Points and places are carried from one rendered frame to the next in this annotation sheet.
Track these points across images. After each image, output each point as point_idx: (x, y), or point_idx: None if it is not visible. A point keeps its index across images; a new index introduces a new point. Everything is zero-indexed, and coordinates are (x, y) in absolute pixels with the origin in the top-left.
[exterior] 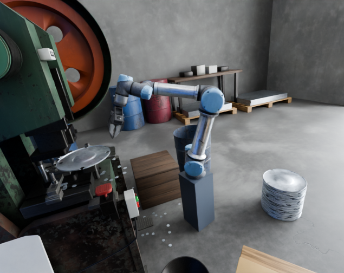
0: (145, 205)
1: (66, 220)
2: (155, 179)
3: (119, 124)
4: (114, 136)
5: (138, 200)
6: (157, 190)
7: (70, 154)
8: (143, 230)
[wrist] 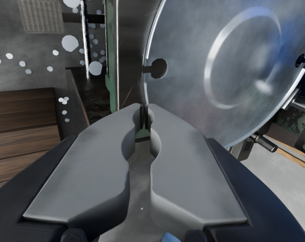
0: (43, 91)
1: None
2: None
3: (49, 230)
4: (132, 104)
5: (61, 115)
6: (6, 106)
7: (264, 114)
8: (53, 36)
